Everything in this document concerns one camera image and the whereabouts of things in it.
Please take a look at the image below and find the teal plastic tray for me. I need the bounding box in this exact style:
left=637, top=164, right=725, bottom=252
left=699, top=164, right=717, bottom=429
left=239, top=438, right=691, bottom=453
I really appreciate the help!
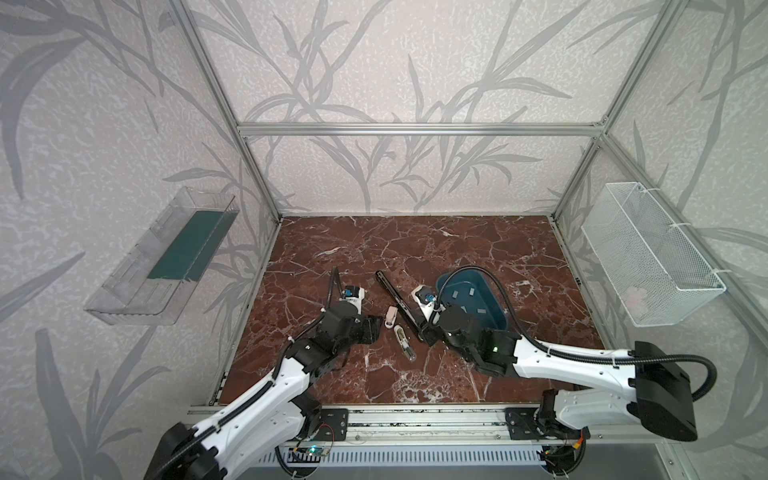
left=436, top=269, right=508, bottom=330

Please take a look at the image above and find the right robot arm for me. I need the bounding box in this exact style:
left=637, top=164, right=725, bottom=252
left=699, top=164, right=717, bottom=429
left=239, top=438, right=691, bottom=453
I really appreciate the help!
left=419, top=301, right=698, bottom=442

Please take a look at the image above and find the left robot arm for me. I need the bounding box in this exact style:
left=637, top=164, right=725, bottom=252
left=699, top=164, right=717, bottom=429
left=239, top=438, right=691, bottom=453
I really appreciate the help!
left=144, top=299, right=384, bottom=479

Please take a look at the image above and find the pink object in basket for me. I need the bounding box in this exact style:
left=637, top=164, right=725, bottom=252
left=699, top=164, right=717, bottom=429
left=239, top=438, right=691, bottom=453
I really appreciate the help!
left=622, top=286, right=649, bottom=319

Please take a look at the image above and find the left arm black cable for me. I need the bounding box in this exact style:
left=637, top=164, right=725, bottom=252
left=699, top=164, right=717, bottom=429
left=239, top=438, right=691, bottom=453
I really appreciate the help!
left=149, top=266, right=343, bottom=480

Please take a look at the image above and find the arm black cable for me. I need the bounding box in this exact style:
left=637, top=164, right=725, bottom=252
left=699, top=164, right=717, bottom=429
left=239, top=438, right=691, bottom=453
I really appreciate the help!
left=149, top=266, right=343, bottom=480
left=434, top=265, right=718, bottom=402

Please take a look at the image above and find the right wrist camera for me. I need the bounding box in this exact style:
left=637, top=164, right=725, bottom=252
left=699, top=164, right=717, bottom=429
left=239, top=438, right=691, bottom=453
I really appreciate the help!
left=411, top=285, right=439, bottom=324

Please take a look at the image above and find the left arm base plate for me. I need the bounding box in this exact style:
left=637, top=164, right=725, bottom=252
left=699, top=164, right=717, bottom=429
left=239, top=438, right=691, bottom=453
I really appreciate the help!
left=298, top=408, right=350, bottom=442

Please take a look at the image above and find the aluminium mounting rail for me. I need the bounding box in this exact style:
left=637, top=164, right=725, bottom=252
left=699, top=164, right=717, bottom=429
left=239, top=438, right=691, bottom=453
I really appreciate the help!
left=173, top=403, right=673, bottom=448

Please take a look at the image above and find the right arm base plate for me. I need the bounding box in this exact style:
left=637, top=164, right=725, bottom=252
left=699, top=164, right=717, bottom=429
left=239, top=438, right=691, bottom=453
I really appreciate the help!
left=504, top=406, right=589, bottom=443

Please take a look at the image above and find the clear plastic wall bin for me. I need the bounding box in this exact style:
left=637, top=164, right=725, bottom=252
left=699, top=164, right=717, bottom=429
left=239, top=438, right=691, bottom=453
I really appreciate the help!
left=84, top=187, right=240, bottom=326

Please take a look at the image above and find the white wire mesh basket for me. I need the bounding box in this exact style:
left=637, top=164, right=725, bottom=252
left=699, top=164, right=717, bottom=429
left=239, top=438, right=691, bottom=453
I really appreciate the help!
left=582, top=182, right=727, bottom=328

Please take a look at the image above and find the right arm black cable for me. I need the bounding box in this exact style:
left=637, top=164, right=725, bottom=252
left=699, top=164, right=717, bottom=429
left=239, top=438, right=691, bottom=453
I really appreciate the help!
left=434, top=265, right=718, bottom=402

